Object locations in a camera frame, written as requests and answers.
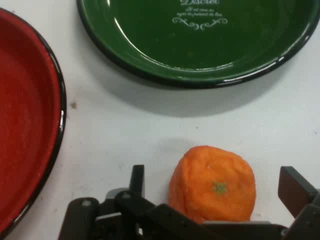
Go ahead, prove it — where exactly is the red enamel plate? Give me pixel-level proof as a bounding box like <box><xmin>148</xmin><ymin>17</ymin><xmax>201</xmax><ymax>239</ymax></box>
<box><xmin>0</xmin><ymin>7</ymin><xmax>68</xmax><ymax>240</ymax></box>

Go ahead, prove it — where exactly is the green enamel plate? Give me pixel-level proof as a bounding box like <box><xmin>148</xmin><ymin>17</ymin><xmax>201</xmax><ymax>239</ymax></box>
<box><xmin>76</xmin><ymin>0</ymin><xmax>320</xmax><ymax>90</ymax></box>

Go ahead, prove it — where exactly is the orange toy tangerine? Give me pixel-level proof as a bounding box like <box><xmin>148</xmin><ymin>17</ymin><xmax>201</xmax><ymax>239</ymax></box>
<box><xmin>168</xmin><ymin>145</ymin><xmax>257</xmax><ymax>224</ymax></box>

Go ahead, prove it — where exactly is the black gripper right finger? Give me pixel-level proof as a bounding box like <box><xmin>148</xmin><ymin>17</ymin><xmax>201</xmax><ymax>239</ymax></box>
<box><xmin>277</xmin><ymin>166</ymin><xmax>320</xmax><ymax>240</ymax></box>

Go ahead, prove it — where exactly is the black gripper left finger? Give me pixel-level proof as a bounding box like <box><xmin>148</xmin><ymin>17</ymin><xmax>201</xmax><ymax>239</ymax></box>
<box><xmin>58</xmin><ymin>164</ymin><xmax>201</xmax><ymax>240</ymax></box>

